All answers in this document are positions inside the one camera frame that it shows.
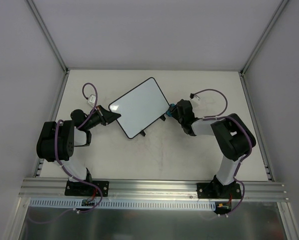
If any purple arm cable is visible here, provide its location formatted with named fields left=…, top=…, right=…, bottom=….
left=189, top=88, right=254, bottom=218
left=28, top=82, right=103, bottom=224

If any right aluminium frame post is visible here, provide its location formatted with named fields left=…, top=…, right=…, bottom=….
left=240, top=0, right=290, bottom=76

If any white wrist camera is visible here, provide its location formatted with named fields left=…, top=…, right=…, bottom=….
left=190, top=93, right=201, bottom=105
left=87, top=94, right=98, bottom=107

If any aluminium frame post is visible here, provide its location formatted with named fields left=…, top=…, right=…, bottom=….
left=240, top=0, right=290, bottom=76
left=25, top=0, right=69, bottom=74

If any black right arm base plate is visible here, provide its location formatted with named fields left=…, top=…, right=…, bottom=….
left=196, top=181, right=242, bottom=200

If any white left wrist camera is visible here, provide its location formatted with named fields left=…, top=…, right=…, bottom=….
left=87, top=94, right=98, bottom=107

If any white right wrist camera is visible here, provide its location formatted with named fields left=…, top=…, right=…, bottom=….
left=190, top=93, right=201, bottom=105

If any white whiteboard black frame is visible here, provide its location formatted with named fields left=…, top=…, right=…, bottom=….
left=108, top=77, right=170, bottom=139

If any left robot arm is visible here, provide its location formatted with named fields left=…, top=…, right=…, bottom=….
left=36, top=102, right=181, bottom=195

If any blue bone-shaped eraser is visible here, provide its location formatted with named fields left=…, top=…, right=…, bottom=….
left=165, top=106, right=173, bottom=117

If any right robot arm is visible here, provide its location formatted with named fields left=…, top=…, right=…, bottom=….
left=166, top=99, right=256, bottom=198

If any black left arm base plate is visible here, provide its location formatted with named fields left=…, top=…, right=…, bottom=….
left=64, top=180, right=110, bottom=197

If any left aluminium frame post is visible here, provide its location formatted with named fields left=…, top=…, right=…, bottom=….
left=25, top=0, right=69, bottom=74

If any aluminium mounting rail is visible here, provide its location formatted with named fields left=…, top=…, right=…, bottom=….
left=18, top=177, right=290, bottom=202

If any white slotted cable duct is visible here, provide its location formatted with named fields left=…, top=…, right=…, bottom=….
left=29, top=197, right=216, bottom=211

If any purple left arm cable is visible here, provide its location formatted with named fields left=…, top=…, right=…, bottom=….
left=28, top=82, right=103, bottom=224

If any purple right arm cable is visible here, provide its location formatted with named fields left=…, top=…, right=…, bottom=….
left=189, top=88, right=254, bottom=218

